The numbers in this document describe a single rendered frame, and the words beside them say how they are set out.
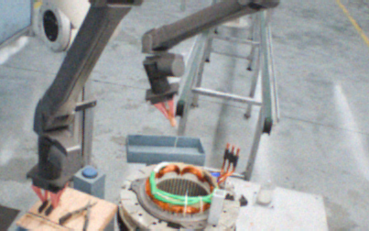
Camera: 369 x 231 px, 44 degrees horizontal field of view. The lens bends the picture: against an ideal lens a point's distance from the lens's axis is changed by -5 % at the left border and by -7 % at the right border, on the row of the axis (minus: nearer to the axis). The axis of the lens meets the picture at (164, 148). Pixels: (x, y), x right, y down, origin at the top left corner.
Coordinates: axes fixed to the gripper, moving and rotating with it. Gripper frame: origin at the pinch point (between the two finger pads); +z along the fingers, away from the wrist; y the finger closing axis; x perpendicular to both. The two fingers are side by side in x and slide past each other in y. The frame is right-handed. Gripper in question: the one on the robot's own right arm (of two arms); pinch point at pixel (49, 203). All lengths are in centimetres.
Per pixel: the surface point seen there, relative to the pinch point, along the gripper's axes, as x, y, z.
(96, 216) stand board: 4.6, 11.0, 3.0
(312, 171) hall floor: 243, 84, 105
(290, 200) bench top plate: 79, 61, 30
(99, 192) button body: 24.9, 2.7, 11.6
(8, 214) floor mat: 97, -87, 107
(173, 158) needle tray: 43.7, 19.2, 4.1
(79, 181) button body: 21.8, -2.7, 7.2
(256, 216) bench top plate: 63, 50, 30
